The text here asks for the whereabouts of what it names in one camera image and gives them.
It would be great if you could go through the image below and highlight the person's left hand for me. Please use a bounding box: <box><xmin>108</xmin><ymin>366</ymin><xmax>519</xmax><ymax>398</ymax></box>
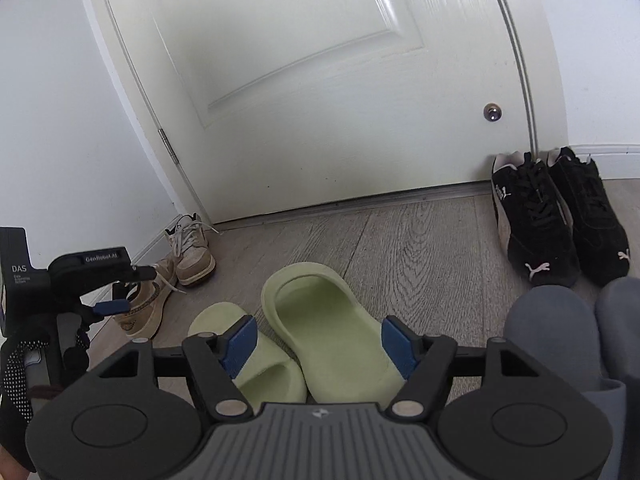
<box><xmin>0</xmin><ymin>337</ymin><xmax>51</xmax><ymax>471</ymax></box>

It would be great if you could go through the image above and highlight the grey slide slipper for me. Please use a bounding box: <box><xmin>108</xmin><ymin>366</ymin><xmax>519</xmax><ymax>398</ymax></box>
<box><xmin>595</xmin><ymin>276</ymin><xmax>640</xmax><ymax>386</ymax></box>
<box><xmin>502</xmin><ymin>285</ymin><xmax>627</xmax><ymax>480</ymax></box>

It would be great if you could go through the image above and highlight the beige white laced sneaker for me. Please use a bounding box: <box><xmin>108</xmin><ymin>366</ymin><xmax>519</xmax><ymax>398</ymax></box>
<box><xmin>112</xmin><ymin>260</ymin><xmax>179</xmax><ymax>339</ymax></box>
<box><xmin>165</xmin><ymin>214</ymin><xmax>217</xmax><ymax>287</ymax></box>

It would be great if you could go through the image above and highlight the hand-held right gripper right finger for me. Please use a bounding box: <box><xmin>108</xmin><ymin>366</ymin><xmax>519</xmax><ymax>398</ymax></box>
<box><xmin>381</xmin><ymin>316</ymin><xmax>553</xmax><ymax>421</ymax></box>

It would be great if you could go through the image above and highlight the person's left forearm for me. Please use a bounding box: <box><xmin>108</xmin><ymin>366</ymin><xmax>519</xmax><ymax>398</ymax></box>
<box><xmin>0</xmin><ymin>447</ymin><xmax>23</xmax><ymax>480</ymax></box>

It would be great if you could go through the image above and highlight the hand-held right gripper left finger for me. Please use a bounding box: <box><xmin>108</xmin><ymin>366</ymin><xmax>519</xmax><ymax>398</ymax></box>
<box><xmin>87</xmin><ymin>316</ymin><xmax>259</xmax><ymax>422</ymax></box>

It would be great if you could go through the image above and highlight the black suede sneaker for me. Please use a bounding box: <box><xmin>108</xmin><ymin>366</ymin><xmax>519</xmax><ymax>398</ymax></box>
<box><xmin>491</xmin><ymin>152</ymin><xmax>581</xmax><ymax>288</ymax></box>
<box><xmin>547</xmin><ymin>147</ymin><xmax>630</xmax><ymax>286</ymax></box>

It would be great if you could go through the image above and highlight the metal door hinge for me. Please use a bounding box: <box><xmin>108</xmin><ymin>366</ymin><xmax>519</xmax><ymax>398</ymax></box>
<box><xmin>158</xmin><ymin>129</ymin><xmax>177</xmax><ymax>163</ymax></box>

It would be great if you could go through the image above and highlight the white baseboard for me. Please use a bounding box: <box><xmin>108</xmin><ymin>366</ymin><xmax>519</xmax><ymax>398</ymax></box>
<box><xmin>570</xmin><ymin>146</ymin><xmax>640</xmax><ymax>182</ymax></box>
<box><xmin>132</xmin><ymin>214</ymin><xmax>183</xmax><ymax>261</ymax></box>

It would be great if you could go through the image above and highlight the pale green slide slipper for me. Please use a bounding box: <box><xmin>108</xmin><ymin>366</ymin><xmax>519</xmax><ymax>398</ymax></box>
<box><xmin>187</xmin><ymin>301</ymin><xmax>308</xmax><ymax>411</ymax></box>
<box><xmin>261</xmin><ymin>261</ymin><xmax>416</xmax><ymax>403</ymax></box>

